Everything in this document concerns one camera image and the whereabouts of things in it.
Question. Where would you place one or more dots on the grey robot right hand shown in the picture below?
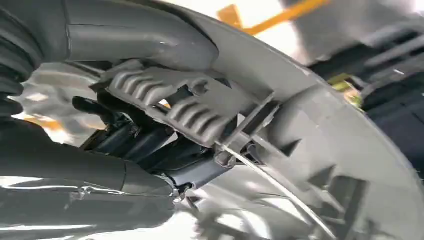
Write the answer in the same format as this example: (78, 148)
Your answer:
(99, 172)

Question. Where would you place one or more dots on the yellow floor tape line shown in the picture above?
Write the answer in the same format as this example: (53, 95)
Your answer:
(281, 16)

